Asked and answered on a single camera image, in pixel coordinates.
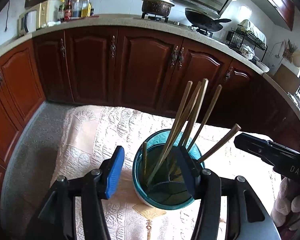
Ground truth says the wooden cutting board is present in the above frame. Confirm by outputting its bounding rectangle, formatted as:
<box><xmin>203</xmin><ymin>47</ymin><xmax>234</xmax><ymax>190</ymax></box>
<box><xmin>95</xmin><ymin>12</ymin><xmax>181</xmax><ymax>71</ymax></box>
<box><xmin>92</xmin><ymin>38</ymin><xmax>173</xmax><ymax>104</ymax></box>
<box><xmin>274</xmin><ymin>64</ymin><xmax>300</xmax><ymax>93</ymax></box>

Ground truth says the black wok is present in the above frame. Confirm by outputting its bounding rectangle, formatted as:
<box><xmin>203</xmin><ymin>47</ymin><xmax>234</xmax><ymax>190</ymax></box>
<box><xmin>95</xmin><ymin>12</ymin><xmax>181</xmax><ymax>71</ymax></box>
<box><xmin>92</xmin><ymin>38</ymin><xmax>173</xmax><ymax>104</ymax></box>
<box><xmin>184</xmin><ymin>7</ymin><xmax>232</xmax><ymax>33</ymax></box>

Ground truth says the black power cable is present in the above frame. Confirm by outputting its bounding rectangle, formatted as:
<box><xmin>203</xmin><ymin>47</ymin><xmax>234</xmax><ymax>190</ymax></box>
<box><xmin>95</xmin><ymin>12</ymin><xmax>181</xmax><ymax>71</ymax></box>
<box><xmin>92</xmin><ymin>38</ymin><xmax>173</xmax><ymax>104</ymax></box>
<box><xmin>4</xmin><ymin>1</ymin><xmax>10</xmax><ymax>32</ymax></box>

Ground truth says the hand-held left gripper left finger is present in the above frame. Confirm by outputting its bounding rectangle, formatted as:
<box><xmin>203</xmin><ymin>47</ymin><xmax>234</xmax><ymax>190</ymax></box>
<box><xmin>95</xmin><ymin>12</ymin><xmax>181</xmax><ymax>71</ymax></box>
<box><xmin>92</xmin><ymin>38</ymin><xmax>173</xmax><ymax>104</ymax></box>
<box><xmin>31</xmin><ymin>145</ymin><xmax>125</xmax><ymax>240</ymax></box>

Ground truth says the small yellow-capped sauce bottle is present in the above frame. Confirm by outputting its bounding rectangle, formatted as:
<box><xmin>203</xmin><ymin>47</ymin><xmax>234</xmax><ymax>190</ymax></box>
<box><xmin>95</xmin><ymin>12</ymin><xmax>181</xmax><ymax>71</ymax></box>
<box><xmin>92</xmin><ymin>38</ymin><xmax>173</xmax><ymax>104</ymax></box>
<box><xmin>58</xmin><ymin>0</ymin><xmax>66</xmax><ymax>22</ymax></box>

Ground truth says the red-label sauce bottle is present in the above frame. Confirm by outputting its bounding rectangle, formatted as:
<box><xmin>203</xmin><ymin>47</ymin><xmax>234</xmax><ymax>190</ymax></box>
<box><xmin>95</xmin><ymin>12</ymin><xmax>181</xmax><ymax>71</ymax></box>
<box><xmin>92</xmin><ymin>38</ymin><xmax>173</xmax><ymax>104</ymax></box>
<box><xmin>64</xmin><ymin>0</ymin><xmax>73</xmax><ymax>21</ymax></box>

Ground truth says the cream microwave oven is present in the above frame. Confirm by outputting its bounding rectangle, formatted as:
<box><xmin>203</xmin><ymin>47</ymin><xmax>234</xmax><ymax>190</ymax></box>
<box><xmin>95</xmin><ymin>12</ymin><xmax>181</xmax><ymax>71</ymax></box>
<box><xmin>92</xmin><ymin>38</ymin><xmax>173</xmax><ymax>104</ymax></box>
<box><xmin>18</xmin><ymin>1</ymin><xmax>49</xmax><ymax>37</ymax></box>

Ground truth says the yellow cooking oil bottle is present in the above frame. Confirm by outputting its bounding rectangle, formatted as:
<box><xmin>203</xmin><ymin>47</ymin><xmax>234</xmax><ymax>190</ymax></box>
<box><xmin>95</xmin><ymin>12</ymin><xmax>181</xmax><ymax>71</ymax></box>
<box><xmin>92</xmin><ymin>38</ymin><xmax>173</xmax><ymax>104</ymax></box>
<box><xmin>81</xmin><ymin>0</ymin><xmax>91</xmax><ymax>18</ymax></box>

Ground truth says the cream embroidered tablecloth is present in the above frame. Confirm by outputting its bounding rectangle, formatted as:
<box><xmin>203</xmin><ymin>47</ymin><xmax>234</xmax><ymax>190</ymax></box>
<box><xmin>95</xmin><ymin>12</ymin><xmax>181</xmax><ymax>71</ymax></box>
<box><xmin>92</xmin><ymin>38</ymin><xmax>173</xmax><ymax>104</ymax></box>
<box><xmin>50</xmin><ymin>105</ymin><xmax>283</xmax><ymax>240</ymax></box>

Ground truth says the white bowl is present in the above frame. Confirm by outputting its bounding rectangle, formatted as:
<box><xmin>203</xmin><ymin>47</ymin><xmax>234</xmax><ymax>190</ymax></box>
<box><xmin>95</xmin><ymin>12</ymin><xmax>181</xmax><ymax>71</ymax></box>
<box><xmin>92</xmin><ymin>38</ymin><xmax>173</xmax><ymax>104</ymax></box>
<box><xmin>255</xmin><ymin>59</ymin><xmax>270</xmax><ymax>72</ymax></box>

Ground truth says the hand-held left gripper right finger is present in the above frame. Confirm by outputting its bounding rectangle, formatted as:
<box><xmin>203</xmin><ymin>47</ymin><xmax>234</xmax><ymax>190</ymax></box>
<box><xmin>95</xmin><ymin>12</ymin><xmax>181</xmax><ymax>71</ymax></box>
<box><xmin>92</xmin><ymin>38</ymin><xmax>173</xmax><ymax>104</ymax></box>
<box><xmin>174</xmin><ymin>145</ymin><xmax>282</xmax><ymax>240</ymax></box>

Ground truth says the floral ceramic casserole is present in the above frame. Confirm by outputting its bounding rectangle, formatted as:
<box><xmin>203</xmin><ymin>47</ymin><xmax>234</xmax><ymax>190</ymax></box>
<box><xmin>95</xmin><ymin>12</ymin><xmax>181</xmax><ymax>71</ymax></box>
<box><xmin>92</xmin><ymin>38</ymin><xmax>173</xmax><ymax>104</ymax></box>
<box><xmin>240</xmin><ymin>44</ymin><xmax>255</xmax><ymax>60</ymax></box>

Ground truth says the speckled stone countertop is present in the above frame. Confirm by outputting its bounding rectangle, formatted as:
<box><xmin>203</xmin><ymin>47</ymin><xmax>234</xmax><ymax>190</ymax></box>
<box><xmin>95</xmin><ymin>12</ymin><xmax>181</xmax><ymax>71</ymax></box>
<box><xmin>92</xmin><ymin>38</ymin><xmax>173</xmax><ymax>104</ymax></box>
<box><xmin>0</xmin><ymin>14</ymin><xmax>300</xmax><ymax>120</ymax></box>

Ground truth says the dark soy sauce bottle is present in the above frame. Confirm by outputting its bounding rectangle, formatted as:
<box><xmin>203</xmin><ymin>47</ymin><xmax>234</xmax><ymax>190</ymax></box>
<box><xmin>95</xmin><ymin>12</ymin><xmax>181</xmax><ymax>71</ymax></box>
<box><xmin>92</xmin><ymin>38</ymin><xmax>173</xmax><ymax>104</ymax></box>
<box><xmin>72</xmin><ymin>0</ymin><xmax>82</xmax><ymax>19</ymax></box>

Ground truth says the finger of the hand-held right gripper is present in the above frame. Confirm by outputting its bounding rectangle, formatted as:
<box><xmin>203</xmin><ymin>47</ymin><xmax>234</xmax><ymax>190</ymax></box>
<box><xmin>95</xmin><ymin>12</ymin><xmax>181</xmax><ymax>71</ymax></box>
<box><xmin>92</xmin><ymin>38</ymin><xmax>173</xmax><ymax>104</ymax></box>
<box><xmin>234</xmin><ymin>132</ymin><xmax>300</xmax><ymax>167</ymax></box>

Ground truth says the wall chopstick basket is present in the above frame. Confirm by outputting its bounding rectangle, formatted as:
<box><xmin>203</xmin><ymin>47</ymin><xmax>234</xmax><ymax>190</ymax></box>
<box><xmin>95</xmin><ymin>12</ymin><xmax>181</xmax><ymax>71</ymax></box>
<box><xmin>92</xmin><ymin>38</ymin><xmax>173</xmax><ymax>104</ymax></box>
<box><xmin>282</xmin><ymin>39</ymin><xmax>297</xmax><ymax>63</ymax></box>

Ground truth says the brown cooking pot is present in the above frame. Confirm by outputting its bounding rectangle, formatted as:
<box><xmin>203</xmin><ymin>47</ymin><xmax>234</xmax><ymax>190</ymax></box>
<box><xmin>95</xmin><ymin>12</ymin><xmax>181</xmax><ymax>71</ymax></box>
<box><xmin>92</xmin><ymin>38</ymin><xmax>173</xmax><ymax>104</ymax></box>
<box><xmin>142</xmin><ymin>1</ymin><xmax>174</xmax><ymax>17</ymax></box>

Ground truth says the white canister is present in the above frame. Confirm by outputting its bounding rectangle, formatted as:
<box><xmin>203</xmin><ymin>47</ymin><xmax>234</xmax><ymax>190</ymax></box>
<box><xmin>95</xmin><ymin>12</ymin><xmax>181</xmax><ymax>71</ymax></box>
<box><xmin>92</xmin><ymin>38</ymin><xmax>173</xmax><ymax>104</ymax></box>
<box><xmin>48</xmin><ymin>0</ymin><xmax>62</xmax><ymax>23</ymax></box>

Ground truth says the black wire dish rack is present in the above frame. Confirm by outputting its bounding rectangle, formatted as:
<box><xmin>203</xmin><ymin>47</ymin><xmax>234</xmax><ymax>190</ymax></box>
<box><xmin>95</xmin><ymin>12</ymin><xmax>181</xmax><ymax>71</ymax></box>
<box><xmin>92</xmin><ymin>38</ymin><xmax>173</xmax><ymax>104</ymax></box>
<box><xmin>226</xmin><ymin>24</ymin><xmax>268</xmax><ymax>58</ymax></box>

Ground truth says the metal pot lid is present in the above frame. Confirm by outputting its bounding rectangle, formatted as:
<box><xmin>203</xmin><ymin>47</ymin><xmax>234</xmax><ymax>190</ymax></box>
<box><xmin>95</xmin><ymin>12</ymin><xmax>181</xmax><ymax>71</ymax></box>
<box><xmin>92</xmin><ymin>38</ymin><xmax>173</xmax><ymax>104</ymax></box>
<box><xmin>141</xmin><ymin>0</ymin><xmax>175</xmax><ymax>7</ymax></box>

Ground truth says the round bamboo lid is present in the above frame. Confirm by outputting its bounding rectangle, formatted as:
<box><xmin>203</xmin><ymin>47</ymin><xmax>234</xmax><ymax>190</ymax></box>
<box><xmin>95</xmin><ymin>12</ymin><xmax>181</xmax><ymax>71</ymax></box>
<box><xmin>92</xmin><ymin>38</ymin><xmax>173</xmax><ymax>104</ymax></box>
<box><xmin>291</xmin><ymin>49</ymin><xmax>300</xmax><ymax>68</ymax></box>

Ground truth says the person's right hand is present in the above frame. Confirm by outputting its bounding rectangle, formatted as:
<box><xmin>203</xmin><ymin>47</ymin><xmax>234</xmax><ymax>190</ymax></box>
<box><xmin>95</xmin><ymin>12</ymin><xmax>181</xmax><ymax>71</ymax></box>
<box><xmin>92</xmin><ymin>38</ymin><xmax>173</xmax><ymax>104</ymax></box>
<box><xmin>270</xmin><ymin>177</ymin><xmax>300</xmax><ymax>228</ymax></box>

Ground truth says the red-brown lower kitchen cabinet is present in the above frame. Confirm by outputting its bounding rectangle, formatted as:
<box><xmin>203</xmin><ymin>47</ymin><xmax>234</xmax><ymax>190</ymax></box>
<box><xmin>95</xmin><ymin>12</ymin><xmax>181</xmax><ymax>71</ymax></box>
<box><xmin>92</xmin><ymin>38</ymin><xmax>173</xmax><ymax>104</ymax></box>
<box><xmin>0</xmin><ymin>25</ymin><xmax>300</xmax><ymax>198</ymax></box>

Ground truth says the teal plastic chopstick holder cup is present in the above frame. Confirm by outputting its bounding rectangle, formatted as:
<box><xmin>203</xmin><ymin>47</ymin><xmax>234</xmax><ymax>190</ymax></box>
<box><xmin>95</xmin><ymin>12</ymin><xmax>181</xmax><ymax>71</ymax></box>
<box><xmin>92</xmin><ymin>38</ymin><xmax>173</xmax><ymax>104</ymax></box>
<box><xmin>132</xmin><ymin>129</ymin><xmax>205</xmax><ymax>210</ymax></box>

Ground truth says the white cloth cover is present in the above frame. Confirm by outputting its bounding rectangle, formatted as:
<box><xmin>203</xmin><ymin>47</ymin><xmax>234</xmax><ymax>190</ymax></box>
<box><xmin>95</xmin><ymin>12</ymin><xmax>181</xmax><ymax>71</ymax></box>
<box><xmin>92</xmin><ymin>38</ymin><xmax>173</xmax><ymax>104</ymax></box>
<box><xmin>239</xmin><ymin>19</ymin><xmax>267</xmax><ymax>44</ymax></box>

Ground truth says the gas stove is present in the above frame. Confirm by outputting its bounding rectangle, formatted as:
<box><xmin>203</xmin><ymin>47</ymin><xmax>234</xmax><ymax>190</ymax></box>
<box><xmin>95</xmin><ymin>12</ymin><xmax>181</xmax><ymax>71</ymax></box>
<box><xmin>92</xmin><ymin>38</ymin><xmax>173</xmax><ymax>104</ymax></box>
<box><xmin>134</xmin><ymin>14</ymin><xmax>214</xmax><ymax>38</ymax></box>

